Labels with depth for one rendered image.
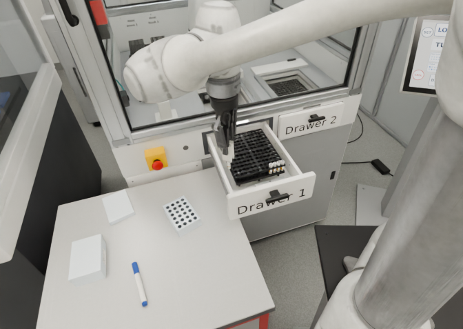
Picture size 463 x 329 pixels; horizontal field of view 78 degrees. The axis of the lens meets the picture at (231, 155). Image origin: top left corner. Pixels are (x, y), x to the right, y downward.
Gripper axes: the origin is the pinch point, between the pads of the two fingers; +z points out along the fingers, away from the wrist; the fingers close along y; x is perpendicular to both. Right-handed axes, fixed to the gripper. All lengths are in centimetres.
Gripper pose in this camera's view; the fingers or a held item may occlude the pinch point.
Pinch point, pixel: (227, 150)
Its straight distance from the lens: 88.0
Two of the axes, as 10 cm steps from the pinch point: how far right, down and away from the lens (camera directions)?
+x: -9.1, -2.4, 3.3
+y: 4.0, -6.3, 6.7
